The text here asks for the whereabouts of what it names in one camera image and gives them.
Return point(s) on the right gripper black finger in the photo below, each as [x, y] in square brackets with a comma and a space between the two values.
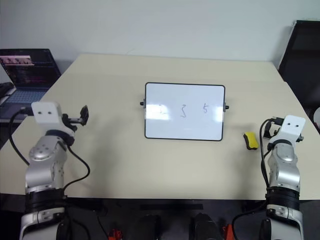
[267, 131]

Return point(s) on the grey rounded seat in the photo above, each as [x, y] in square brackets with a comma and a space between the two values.
[317, 118]

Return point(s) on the dark rounded shape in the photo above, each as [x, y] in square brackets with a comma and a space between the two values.
[205, 227]

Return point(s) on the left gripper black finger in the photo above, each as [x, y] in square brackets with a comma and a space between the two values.
[85, 116]

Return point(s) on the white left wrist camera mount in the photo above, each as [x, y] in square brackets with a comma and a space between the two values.
[47, 112]

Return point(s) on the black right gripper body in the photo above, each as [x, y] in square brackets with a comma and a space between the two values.
[274, 130]

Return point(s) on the dark side desk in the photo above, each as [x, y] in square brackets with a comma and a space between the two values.
[5, 130]

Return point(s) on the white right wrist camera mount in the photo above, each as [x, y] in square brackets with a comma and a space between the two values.
[290, 130]

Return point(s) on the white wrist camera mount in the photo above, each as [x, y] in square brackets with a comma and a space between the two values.
[290, 130]
[47, 112]

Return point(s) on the orange plastic part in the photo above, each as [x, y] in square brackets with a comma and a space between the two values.
[227, 231]
[115, 233]

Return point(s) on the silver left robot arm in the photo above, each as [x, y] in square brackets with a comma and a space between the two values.
[42, 152]

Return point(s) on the black office chair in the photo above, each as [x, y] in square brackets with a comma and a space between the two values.
[302, 62]

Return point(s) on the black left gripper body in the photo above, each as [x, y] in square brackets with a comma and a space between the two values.
[68, 121]

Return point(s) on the black-framed small whiteboard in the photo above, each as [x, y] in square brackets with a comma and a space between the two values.
[185, 125]

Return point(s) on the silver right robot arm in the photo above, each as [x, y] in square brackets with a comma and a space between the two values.
[285, 160]

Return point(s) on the yellow block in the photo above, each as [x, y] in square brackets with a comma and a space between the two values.
[251, 141]

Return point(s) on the open blue-grey laptop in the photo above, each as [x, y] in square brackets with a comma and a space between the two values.
[27, 75]

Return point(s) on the black rounded object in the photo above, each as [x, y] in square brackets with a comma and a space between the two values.
[6, 91]

